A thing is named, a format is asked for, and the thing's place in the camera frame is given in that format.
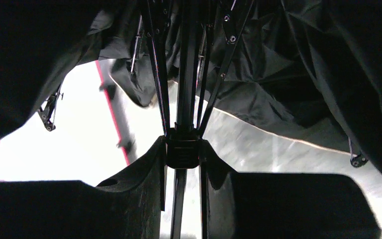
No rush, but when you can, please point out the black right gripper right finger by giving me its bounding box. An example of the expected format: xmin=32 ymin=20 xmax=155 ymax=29
xmin=199 ymin=140 xmax=382 ymax=239

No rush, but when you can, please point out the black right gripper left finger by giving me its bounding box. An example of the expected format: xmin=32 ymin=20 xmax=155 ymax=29
xmin=0 ymin=136 xmax=165 ymax=239

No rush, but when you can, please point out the beige folding umbrella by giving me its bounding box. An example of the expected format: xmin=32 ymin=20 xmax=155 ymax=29
xmin=0 ymin=0 xmax=382 ymax=239

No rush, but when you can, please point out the pink framed whiteboard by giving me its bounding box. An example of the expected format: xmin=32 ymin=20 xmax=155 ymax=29
xmin=95 ymin=60 xmax=137 ymax=165

